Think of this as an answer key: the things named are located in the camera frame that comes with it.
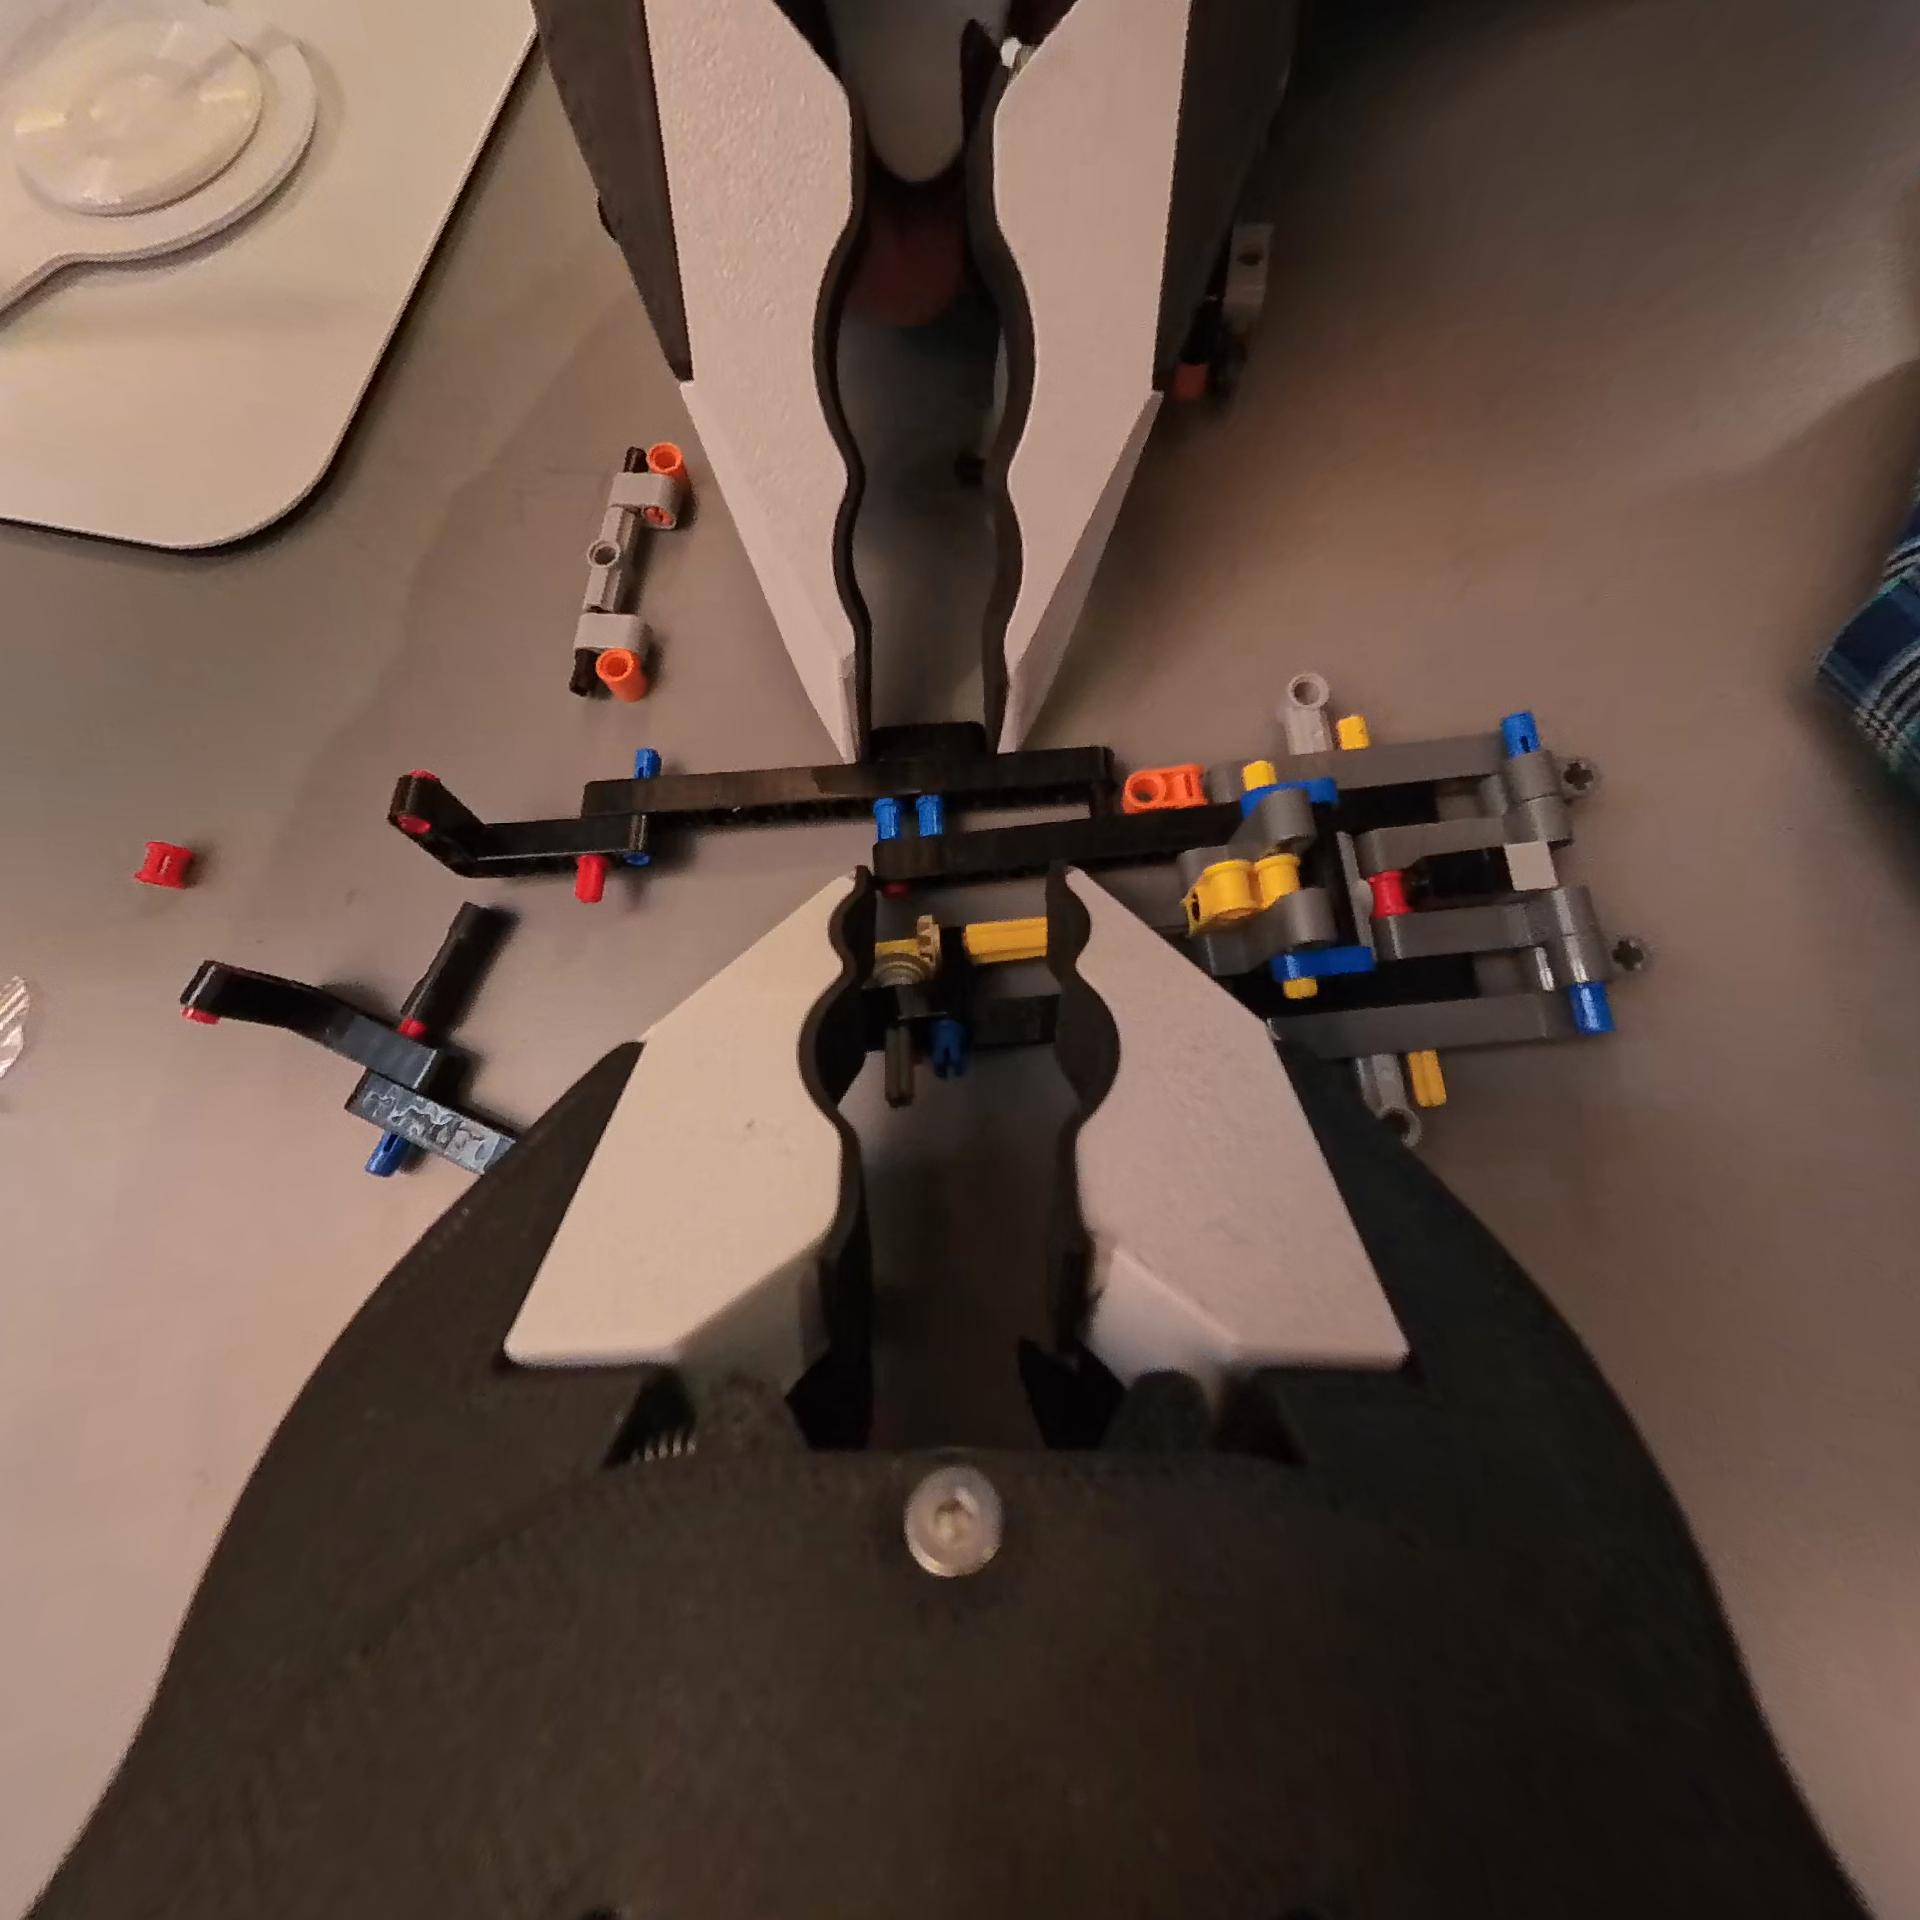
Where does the long black lego beam assembly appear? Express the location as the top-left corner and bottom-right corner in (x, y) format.
(385, 720), (1120, 907)

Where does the black lego cross assembly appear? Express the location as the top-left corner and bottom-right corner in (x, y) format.
(180, 903), (521, 1182)

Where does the grey orange lego connector assembly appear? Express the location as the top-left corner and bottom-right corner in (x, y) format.
(566, 442), (692, 703)

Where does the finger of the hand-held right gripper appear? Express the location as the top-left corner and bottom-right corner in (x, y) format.
(983, 0), (1197, 752)
(645, 0), (874, 762)

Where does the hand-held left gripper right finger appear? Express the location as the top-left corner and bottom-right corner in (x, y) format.
(1020, 861), (1412, 1419)

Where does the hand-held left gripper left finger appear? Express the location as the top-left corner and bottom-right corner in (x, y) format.
(505, 866), (874, 1419)

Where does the black lego axle grey connector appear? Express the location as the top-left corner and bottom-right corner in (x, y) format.
(1175, 223), (1280, 408)

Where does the white stand base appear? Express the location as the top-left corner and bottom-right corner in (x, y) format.
(0, 0), (540, 550)

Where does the blue plaid cloth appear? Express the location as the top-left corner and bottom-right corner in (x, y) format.
(1815, 491), (1920, 815)

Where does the grey black lego chassis assembly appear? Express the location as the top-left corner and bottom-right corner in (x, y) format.
(865, 669), (1653, 1154)

